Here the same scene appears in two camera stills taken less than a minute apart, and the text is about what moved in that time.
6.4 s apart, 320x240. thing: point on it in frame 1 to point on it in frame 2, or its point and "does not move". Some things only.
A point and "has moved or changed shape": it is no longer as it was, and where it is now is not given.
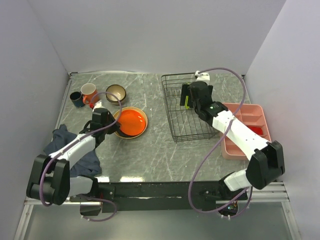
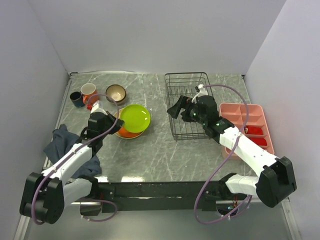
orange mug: x=88 y=90 does not move
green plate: x=186 y=100 has moved or changed shape
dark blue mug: x=77 y=98 does not move
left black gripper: x=116 y=126 does not move
